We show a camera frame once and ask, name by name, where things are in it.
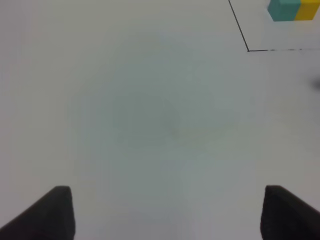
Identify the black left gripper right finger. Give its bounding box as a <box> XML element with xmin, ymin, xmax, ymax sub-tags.
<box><xmin>260</xmin><ymin>185</ymin><xmax>320</xmax><ymax>240</ymax></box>

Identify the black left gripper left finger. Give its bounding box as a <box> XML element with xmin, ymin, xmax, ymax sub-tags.
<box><xmin>0</xmin><ymin>186</ymin><xmax>76</xmax><ymax>240</ymax></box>

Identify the teal template cube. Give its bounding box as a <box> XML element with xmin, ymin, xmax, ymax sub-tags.
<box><xmin>267</xmin><ymin>0</ymin><xmax>301</xmax><ymax>22</ymax></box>

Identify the yellow template cube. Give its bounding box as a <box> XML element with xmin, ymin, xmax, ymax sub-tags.
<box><xmin>294</xmin><ymin>0</ymin><xmax>320</xmax><ymax>21</ymax></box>

